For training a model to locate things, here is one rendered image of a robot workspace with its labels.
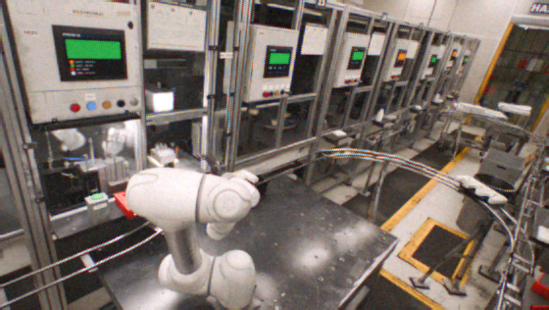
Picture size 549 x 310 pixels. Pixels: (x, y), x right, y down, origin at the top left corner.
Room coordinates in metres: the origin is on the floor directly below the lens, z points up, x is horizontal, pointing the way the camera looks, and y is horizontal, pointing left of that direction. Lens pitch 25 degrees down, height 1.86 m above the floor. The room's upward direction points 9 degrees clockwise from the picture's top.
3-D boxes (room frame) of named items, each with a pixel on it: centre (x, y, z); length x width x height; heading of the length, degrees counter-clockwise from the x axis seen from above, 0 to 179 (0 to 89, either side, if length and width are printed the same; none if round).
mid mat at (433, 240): (2.40, -1.84, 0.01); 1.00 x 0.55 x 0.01; 140
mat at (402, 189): (4.78, -2.84, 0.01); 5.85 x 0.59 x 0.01; 140
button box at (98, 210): (1.07, 0.75, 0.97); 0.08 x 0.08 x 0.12; 50
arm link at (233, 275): (0.92, 0.07, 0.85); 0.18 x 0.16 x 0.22; 93
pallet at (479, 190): (2.12, -1.68, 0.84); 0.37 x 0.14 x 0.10; 18
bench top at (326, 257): (1.33, -0.03, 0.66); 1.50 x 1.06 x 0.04; 140
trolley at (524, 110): (6.09, -4.73, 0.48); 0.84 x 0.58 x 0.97; 148
